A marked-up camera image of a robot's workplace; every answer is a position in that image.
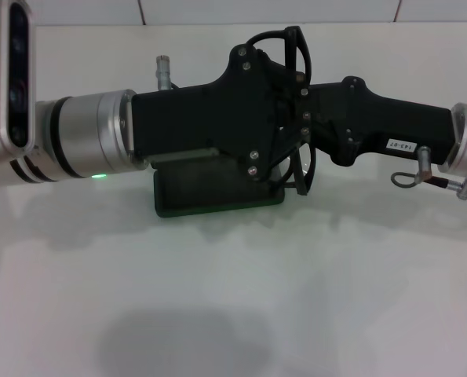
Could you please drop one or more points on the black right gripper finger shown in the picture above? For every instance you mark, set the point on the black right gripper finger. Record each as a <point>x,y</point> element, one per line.
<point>331,137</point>
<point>327,96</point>

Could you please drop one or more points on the black glasses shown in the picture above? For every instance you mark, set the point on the black glasses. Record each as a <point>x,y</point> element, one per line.
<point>296,43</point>

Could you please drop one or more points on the green glasses case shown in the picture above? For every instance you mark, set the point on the green glasses case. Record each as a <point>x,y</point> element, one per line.
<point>201,204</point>

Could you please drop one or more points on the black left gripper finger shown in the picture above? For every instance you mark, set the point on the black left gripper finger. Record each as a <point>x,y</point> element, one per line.
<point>292,88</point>
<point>296,131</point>

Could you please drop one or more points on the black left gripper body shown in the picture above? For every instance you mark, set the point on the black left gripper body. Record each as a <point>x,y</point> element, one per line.
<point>201,118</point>

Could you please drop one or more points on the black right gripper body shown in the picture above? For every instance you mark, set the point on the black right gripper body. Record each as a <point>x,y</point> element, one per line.
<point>398,121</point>

